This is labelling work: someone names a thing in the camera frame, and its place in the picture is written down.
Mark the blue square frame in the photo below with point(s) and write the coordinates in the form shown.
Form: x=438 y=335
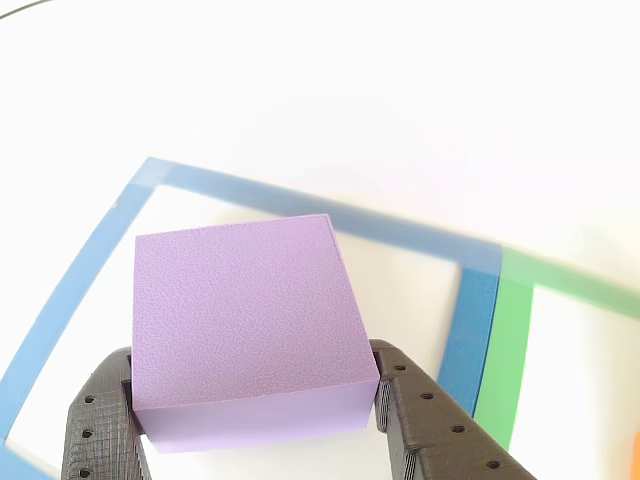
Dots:
x=75 y=285

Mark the green square frame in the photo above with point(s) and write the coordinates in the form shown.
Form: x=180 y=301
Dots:
x=505 y=350

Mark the orange block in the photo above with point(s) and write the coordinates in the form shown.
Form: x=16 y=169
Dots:
x=636 y=457

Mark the purple block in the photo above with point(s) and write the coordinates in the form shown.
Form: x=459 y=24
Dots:
x=240 y=320

